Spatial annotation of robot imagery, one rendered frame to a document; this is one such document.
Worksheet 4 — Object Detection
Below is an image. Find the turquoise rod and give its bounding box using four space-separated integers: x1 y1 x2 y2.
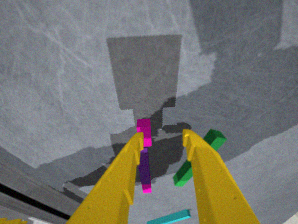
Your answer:
147 209 191 224

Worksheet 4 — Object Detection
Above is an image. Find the magenta rod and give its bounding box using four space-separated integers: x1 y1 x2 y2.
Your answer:
142 177 151 193
137 119 152 147

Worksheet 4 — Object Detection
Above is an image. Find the green rod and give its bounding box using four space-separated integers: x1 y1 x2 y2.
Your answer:
173 129 226 187

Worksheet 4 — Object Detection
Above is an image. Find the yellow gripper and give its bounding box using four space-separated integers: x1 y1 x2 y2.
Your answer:
66 129 260 224

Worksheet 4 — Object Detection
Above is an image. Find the purple rod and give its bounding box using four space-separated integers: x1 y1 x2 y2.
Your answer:
138 146 150 185

